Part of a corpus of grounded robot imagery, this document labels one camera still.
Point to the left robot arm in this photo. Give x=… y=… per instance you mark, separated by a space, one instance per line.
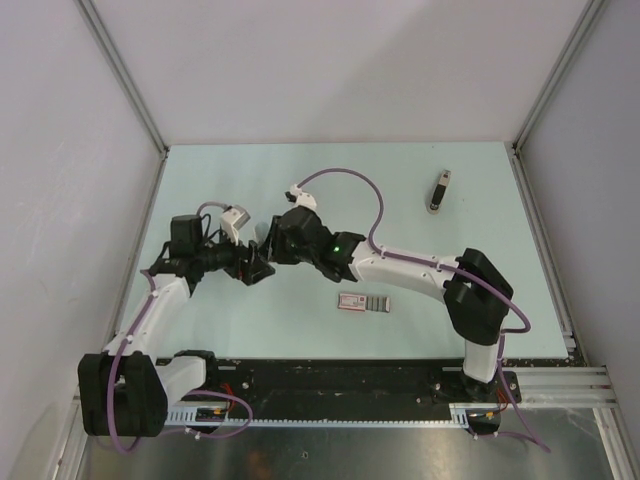
x=124 y=392

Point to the red staple box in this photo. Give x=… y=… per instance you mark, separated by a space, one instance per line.
x=363 y=303

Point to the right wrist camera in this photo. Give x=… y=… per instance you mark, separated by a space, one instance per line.
x=299 y=198

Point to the left aluminium frame post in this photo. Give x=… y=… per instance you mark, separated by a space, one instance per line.
x=115 y=61

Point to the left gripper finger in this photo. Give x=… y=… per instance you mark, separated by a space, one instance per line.
x=256 y=271
x=253 y=251

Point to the right aluminium frame post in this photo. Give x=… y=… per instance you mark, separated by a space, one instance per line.
x=579 y=34

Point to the light blue stapler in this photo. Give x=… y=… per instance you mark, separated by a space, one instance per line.
x=261 y=232

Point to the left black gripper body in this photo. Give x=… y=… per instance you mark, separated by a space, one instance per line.
x=231 y=262

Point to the black staple remover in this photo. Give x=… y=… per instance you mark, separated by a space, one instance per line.
x=439 y=191

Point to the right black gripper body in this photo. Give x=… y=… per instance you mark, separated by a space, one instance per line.
x=289 y=254

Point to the aluminium frame post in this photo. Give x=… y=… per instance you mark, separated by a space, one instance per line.
x=579 y=34
x=115 y=61

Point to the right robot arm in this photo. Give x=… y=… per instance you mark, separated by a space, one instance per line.
x=472 y=289

